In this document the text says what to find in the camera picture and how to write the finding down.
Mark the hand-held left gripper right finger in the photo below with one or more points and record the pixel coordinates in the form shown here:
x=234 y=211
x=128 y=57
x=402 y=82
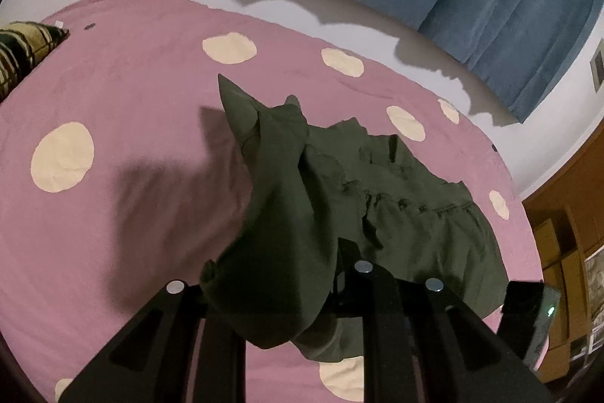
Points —
x=383 y=327

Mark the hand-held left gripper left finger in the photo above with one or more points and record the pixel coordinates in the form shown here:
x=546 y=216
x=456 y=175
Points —
x=221 y=365

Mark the olive green zip jacket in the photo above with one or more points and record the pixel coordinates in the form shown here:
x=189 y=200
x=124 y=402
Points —
x=292 y=214

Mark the wooden wardrobe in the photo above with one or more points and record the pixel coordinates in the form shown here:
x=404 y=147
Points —
x=561 y=242

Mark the pink polka dot bedsheet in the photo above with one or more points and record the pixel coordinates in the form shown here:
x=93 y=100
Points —
x=141 y=101

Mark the striped brown pillow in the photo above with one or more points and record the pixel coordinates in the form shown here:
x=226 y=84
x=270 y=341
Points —
x=21 y=49

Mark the small wall picture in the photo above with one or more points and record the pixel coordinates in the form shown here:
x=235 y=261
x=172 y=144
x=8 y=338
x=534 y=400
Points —
x=597 y=65

